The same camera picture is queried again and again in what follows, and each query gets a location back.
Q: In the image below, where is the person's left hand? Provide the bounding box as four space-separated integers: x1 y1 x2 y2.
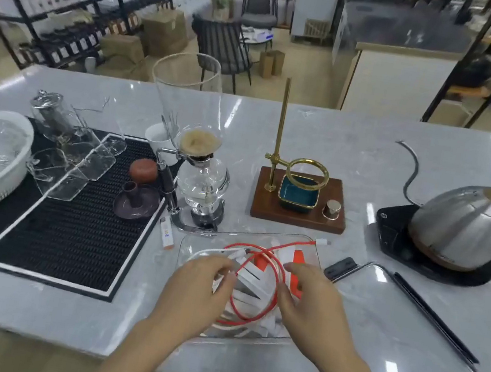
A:
142 245 242 354

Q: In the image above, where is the person's right hand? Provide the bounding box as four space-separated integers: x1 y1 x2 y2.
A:
266 259 375 372

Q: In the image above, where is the clear plastic container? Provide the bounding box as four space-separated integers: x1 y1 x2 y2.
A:
163 216 335 365

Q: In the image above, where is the red cable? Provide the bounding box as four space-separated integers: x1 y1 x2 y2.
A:
209 223 333 342

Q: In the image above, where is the person's left forearm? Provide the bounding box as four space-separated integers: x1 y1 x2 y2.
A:
86 310 189 372

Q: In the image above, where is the clear container lid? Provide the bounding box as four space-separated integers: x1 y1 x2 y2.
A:
308 253 491 372

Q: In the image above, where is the large cardboard box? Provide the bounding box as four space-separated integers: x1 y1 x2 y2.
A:
136 3 195 63

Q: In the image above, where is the orange tissue pack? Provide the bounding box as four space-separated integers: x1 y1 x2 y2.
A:
252 241 310 300

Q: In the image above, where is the white orange lighter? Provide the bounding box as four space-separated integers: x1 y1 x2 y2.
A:
155 215 178 252

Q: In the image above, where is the purple saucer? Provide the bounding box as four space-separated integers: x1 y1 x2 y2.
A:
110 179 164 225

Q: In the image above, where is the wooden brass pour-over stand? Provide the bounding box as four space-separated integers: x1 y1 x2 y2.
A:
248 74 368 236

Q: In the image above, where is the small metal cylinder cap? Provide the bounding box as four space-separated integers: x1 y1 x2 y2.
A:
322 198 344 221

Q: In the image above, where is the black kettle base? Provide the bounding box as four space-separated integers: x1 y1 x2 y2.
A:
367 199 491 292

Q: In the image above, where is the small purple cup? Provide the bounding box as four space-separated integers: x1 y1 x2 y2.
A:
119 179 140 209

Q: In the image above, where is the teal square dish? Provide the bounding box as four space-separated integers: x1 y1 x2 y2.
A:
275 172 324 217

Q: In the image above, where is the black rubber bar mat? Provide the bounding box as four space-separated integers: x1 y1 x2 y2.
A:
0 111 188 311

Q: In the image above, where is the brown round clay lid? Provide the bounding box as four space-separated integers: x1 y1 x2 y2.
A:
127 156 161 187

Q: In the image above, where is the white ceramic cup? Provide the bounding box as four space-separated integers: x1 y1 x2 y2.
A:
140 121 184 168

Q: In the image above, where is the steel gooseneck kettle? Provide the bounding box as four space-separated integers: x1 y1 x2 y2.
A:
376 140 491 277

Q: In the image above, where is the clear glass pitcher gold trim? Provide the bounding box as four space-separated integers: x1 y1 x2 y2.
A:
54 126 122 184

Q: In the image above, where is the tall clear glass pitcher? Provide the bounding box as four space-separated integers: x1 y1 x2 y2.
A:
65 91 133 158

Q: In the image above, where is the glass siphon coffee maker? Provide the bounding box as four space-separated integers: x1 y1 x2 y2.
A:
128 46 251 239

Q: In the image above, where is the glass teapot with metal lid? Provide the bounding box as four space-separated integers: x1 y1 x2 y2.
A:
24 88 95 150

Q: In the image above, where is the brown paper bag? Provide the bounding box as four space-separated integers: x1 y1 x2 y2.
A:
257 50 276 80
269 50 286 78

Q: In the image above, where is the white counter cabinet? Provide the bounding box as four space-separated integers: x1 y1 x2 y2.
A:
322 0 486 131

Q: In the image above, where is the dark slatted chair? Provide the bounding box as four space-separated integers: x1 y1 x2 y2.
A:
181 13 262 97

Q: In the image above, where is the round side table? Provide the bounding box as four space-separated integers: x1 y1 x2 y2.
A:
237 24 276 51

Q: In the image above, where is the row of dark labelled bottles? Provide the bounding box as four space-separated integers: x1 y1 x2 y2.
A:
14 0 143 78

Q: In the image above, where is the black bag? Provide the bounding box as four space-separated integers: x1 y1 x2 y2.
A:
458 50 491 91

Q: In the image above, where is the potted plant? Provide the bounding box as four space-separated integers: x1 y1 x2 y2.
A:
207 0 234 22

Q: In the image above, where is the grey cushioned chair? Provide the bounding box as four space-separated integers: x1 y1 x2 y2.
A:
237 0 283 31

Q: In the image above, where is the white appliance unit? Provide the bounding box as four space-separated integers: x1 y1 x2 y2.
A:
289 0 341 47

